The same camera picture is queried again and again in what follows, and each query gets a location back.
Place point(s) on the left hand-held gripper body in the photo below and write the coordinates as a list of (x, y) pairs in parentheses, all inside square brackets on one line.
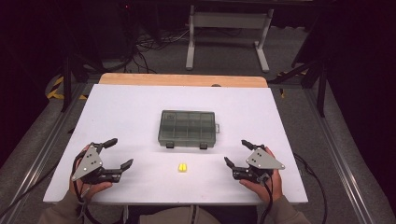
[(90, 161)]

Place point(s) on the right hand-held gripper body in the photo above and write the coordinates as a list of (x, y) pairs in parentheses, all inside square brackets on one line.
[(263, 161)]

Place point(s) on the yellow earplug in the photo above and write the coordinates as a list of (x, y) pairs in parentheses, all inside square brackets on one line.
[(184, 168), (180, 168)]

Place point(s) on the grey plastic compartment box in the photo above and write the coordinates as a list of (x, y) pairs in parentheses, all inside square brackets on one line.
[(186, 127)]

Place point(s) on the person's left hand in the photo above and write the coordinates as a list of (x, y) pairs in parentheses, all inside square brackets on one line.
[(90, 189)]

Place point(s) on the person's right hand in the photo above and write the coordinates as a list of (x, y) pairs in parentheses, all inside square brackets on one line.
[(264, 191)]

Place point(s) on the white board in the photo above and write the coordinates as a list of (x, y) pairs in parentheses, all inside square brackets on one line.
[(124, 109)]

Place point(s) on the black metal stand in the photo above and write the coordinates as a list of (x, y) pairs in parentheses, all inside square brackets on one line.
[(66, 87), (321, 93)]

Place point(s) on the person's lap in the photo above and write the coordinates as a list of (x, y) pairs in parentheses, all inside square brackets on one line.
[(174, 216)]

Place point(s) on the yellow black floor tape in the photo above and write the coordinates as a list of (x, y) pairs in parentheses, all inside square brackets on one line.
[(51, 93)]

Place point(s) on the grey metal stand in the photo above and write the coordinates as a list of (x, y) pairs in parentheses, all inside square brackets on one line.
[(230, 20)]

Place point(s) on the aluminium floor rail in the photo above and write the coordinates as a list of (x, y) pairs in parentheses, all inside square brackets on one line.
[(339, 168), (37, 158)]

